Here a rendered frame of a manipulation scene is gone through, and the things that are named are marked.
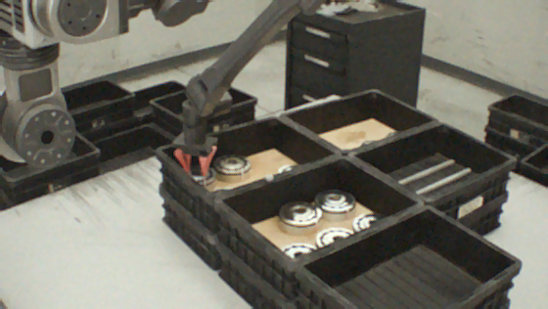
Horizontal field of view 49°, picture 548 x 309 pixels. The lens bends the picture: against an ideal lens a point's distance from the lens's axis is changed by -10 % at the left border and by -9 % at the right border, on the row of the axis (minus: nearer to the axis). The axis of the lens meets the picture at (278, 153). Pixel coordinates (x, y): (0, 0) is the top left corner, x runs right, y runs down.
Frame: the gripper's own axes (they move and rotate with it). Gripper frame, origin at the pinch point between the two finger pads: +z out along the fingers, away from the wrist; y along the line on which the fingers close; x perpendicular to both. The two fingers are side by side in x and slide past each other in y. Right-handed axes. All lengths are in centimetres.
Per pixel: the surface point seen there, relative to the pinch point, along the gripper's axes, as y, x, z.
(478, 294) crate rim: -74, 39, -6
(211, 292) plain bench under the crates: -14.1, 26.8, 16.8
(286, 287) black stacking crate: -35, 36, 2
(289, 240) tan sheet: -30.1, 16.7, 3.9
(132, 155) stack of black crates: 69, -85, 50
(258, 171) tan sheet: -13.2, -12.5, 4.2
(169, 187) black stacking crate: 5.6, 5.3, 2.9
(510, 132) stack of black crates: -95, -142, 38
